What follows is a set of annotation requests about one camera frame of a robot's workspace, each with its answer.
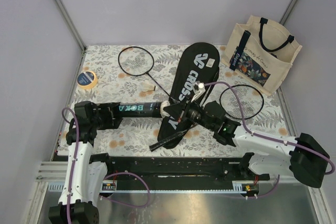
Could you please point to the cream canvas tote bag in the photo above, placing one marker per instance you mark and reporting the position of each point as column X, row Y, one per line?
column 261, row 51

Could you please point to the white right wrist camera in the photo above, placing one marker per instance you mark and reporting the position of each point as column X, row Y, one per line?
column 199, row 90

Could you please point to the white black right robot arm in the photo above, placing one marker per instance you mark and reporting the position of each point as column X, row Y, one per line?
column 301, row 157

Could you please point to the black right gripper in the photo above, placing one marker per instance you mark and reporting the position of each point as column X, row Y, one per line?
column 175, row 110

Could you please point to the black Crossway racket cover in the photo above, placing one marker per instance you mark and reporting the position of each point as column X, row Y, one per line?
column 198, row 62

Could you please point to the yellow masking tape roll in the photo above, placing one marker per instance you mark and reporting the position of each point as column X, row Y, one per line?
column 87, row 80

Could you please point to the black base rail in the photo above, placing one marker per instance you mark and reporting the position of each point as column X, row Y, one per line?
column 179, row 174

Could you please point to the black badminton racket right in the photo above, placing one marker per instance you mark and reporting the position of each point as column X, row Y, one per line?
column 241, row 102

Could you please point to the black badminton racket left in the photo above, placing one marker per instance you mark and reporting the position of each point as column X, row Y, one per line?
column 137, row 61

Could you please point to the black badminton racket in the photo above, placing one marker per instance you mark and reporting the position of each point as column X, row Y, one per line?
column 137, row 61
column 241, row 102

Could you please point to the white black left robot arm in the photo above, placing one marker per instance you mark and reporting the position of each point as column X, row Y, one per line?
column 85, row 172

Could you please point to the black Boka shuttlecock tube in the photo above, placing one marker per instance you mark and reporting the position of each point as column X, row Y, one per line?
column 138, row 110

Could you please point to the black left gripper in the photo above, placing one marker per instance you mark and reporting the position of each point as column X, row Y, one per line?
column 108, row 106

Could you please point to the aluminium frame post left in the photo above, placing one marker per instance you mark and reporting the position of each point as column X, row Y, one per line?
column 65, row 15

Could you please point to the floral patterned table mat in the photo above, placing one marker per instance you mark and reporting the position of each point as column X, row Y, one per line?
column 134, row 136

